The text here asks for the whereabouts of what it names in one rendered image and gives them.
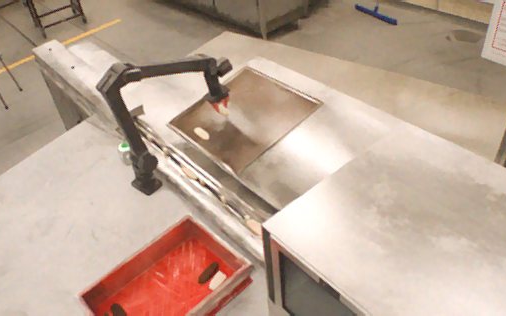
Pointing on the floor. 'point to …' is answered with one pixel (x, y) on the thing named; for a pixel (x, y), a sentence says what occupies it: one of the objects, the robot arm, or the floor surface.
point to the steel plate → (430, 107)
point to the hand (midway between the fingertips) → (221, 108)
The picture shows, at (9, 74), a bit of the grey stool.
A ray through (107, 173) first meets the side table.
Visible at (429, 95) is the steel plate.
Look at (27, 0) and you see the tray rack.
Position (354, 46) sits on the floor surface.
